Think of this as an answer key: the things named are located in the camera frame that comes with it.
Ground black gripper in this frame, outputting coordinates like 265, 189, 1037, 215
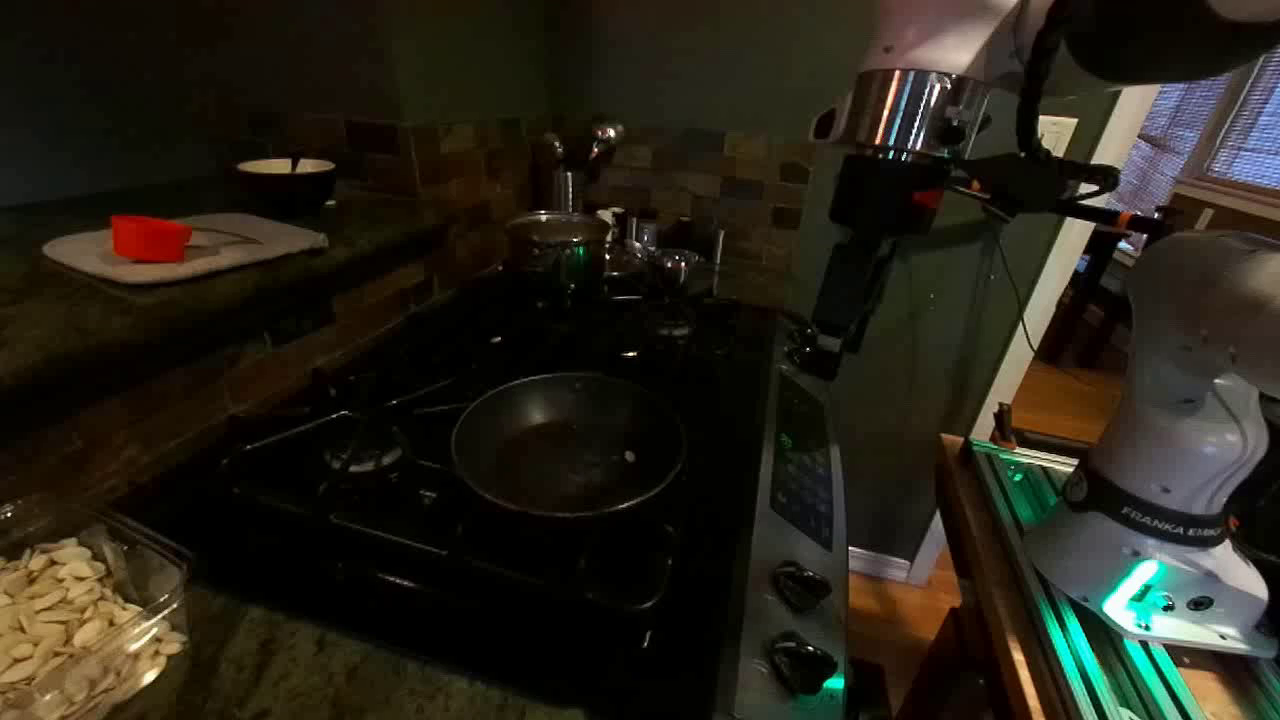
784, 157, 939, 384

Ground stove button control panel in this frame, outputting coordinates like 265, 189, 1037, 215
767, 371, 840, 553

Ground black stove knob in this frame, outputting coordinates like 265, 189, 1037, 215
762, 626, 842, 699
767, 554, 836, 620

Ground black gas stove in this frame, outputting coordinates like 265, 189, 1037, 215
131, 273, 857, 720

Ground shiny steel kettle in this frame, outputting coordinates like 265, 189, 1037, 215
596, 203, 713, 305

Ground black frying pan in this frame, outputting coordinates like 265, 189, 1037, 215
447, 369, 690, 524

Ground robot mounting cart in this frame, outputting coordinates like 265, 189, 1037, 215
933, 431, 1280, 720

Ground steel pot with lid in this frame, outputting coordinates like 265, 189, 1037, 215
501, 206, 610, 284

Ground steel utensil holder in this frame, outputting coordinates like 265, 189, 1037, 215
539, 165, 590, 215

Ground steel ladle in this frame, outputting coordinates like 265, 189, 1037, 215
579, 120, 629, 171

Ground black rod with orange mark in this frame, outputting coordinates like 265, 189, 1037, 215
1072, 195, 1171, 234

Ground window with white blinds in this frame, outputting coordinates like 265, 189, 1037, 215
1115, 44, 1280, 221

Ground round gas burner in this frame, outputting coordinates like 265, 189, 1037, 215
317, 417, 409, 479

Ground black bowl white inside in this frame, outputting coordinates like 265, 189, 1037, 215
231, 152, 338, 221

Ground white cutting board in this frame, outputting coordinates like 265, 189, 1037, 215
36, 206, 333, 290

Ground red measuring cup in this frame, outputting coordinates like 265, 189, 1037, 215
106, 211, 194, 267

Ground clear glass container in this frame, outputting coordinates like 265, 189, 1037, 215
0, 508, 194, 720

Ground pale sliced food pieces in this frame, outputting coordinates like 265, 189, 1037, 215
0, 536, 189, 720

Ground white door frame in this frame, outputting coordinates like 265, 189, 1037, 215
969, 83, 1169, 443

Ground white light switch plate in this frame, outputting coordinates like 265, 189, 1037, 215
1037, 112, 1085, 160

